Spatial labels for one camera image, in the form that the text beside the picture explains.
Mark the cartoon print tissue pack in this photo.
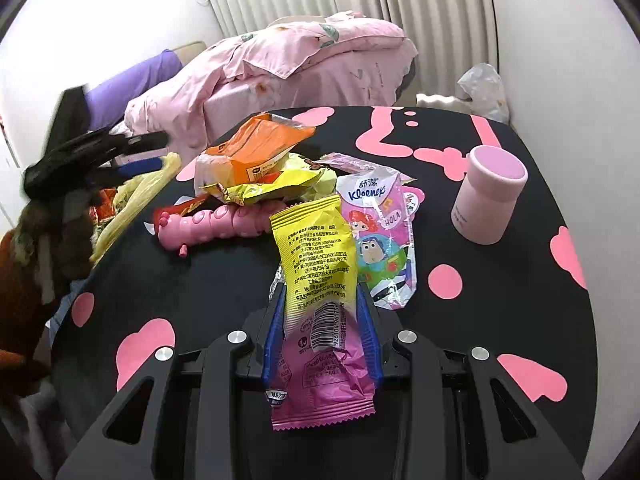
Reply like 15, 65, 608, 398
334, 170, 426, 311

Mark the yellow plastic bag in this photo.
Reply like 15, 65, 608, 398
90, 152, 182, 266

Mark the pink floral pillow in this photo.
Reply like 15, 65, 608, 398
272, 10, 407, 78

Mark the white plastic bag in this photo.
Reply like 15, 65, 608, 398
456, 62, 511, 123

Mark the yellow pink snack packet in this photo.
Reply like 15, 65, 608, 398
269, 196, 376, 432

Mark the bed with pink sheet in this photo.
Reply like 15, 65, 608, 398
124, 25, 420, 156

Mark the yellow red snack packet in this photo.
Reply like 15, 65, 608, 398
197, 152, 338, 207

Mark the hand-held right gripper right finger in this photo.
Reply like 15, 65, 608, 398
357, 285, 583, 480

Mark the orange snack bag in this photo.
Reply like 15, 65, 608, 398
194, 112, 317, 188

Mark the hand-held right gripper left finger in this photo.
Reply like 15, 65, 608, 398
55, 285, 287, 480

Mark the purple pillow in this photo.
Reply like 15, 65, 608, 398
85, 49, 183, 133

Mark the black pink printed tablecloth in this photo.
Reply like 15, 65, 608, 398
50, 106, 601, 480

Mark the red yellow small wrapper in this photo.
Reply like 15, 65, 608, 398
170, 194, 211, 213

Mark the pink floral quilt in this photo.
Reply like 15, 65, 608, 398
124, 30, 301, 151

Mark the pink caterpillar toy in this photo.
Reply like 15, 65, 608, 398
145, 200, 283, 257

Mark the pink cup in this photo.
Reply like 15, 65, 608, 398
450, 145, 529, 246

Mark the beige headboard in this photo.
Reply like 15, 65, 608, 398
172, 40, 208, 66

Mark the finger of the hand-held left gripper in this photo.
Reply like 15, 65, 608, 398
95, 156, 168, 183
107, 131, 172, 157

